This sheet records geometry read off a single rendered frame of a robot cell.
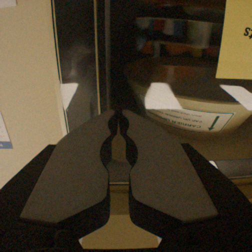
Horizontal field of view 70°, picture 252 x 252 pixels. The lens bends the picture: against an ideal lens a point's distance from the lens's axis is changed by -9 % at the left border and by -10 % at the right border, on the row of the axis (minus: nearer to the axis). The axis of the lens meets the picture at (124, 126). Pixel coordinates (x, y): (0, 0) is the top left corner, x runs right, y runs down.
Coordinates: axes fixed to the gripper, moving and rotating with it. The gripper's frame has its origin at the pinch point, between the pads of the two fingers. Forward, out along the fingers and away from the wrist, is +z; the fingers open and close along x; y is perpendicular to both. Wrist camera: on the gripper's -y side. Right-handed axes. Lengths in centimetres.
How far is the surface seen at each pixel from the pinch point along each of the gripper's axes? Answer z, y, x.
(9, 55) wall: 45, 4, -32
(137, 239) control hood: -2.0, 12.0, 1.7
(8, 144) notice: 45, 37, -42
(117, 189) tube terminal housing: 2.4, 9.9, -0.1
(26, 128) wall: 45, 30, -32
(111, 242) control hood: -2.2, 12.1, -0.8
